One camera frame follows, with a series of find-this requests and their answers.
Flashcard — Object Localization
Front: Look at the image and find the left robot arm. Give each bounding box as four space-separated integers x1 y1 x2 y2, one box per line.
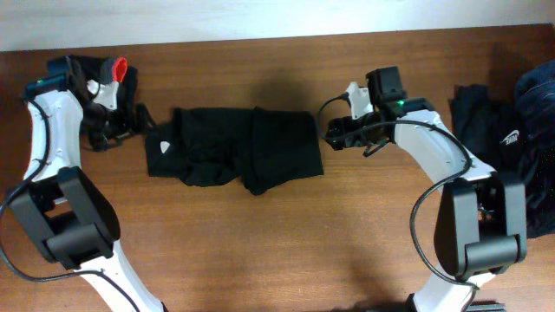
1 55 167 311

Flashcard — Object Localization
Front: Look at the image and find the black clothes pile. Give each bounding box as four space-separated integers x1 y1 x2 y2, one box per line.
449 84 554 238

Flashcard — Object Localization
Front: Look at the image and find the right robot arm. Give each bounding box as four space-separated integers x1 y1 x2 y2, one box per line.
320 67 527 312

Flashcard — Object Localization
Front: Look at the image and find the black t-shirt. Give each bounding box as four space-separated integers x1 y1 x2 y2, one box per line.
145 107 323 195

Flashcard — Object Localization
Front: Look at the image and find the black right camera cable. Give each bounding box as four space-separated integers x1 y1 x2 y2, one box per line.
316 93 481 312

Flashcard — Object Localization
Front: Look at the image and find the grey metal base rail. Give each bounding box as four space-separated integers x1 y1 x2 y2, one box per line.
465 302 506 312

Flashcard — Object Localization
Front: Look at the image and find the black garment red band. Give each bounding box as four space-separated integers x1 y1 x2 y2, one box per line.
64 54 140 140

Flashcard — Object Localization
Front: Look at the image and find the blue denim garment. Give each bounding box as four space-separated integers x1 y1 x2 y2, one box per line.
515 60 554 138

